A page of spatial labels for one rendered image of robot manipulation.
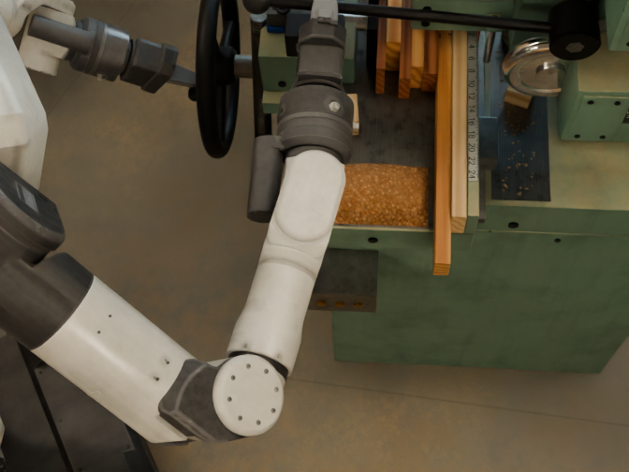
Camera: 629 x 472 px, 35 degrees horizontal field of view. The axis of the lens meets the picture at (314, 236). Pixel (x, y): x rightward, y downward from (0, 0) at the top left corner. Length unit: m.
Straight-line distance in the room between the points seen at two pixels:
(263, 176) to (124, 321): 0.27
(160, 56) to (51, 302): 0.81
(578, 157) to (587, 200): 0.07
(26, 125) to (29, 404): 1.18
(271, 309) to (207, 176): 1.40
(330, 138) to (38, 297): 0.39
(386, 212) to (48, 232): 0.56
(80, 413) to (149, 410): 1.11
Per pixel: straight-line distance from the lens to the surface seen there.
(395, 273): 1.74
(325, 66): 1.17
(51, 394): 2.10
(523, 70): 1.34
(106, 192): 2.46
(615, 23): 1.19
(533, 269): 1.71
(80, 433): 2.06
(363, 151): 1.40
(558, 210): 1.51
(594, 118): 1.32
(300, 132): 1.13
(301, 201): 1.07
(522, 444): 2.21
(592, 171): 1.54
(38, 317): 0.92
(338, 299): 1.63
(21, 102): 1.02
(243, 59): 1.58
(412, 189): 1.35
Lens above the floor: 2.13
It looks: 66 degrees down
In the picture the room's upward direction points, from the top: 5 degrees counter-clockwise
